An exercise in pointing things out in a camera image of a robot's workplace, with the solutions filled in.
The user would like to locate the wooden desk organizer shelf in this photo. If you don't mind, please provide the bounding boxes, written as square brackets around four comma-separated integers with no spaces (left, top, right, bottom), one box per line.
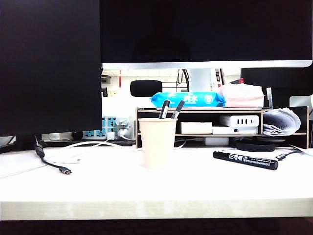
[135,106,310,149]

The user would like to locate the black chair headrest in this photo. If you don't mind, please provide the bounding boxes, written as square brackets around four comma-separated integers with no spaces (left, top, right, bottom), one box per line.
[130,79,163,97]

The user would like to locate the rolled printed papers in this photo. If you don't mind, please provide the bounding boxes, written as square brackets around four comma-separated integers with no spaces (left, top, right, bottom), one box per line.
[262,107,302,137]

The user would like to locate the silver iMac monitor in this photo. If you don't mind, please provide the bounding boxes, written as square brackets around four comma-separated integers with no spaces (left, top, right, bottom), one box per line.
[99,0,313,93]

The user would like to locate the black computer monitor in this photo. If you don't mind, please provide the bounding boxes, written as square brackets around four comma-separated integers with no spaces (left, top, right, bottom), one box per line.
[0,0,103,154]

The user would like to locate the black cable with ferrite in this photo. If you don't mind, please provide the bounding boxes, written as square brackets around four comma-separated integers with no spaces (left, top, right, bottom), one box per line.
[34,134,73,175]

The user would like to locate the pink tissue pack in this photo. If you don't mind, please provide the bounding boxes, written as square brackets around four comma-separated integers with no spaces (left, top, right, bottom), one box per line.
[218,83,265,109]

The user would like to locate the black hanging cable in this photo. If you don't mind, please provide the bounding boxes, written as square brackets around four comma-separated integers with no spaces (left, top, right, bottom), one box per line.
[177,69,190,92]

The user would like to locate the black USB-C cable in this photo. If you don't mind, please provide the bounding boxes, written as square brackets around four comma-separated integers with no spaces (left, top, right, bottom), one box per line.
[275,150,303,161]

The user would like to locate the handwritten paper sheet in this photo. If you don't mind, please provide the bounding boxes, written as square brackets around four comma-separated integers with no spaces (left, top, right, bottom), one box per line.
[289,144,313,158]

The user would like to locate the blue wet wipes pack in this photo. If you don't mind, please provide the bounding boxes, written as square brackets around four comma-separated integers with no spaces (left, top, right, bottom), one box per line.
[149,92,226,108]

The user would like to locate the black marker with grey band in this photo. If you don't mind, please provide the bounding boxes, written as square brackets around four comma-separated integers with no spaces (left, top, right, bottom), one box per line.
[158,99,171,119]
[171,99,186,119]

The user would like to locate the black permanent marker white print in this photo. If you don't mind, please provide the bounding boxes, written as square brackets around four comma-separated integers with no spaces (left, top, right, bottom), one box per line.
[212,150,279,171]

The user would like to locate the beige paper cup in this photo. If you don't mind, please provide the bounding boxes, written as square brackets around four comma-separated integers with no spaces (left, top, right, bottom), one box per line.
[138,117,178,170]

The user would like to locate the white Apple logo box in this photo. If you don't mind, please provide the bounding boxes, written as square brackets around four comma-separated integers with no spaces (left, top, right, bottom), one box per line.
[212,125,263,135]

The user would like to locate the white power plug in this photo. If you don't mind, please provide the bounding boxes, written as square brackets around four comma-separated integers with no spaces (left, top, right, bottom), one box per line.
[116,117,134,141]

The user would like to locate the white charging cable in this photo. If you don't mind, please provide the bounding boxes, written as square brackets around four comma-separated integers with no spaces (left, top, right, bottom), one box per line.
[174,138,187,150]
[48,138,118,165]

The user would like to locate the black round base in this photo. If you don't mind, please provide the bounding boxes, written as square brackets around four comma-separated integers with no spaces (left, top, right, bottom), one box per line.
[235,140,277,153]

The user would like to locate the white USB hub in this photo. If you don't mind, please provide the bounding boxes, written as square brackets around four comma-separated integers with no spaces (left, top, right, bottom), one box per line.
[219,115,260,128]

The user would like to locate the blue white power strip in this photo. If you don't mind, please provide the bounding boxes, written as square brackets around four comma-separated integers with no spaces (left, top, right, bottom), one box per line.
[82,117,136,141]

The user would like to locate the black rear panel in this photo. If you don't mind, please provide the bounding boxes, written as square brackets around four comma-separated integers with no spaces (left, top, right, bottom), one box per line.
[240,68,313,109]

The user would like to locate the white power adapter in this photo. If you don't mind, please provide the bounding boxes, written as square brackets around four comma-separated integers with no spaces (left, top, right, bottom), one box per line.
[204,137,230,147]

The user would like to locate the translucent pen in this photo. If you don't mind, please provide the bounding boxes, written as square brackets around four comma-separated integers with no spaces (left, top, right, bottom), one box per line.
[266,87,273,109]

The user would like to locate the beige cardboard box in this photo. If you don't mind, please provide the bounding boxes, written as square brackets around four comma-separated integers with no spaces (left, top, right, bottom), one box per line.
[180,121,213,135]

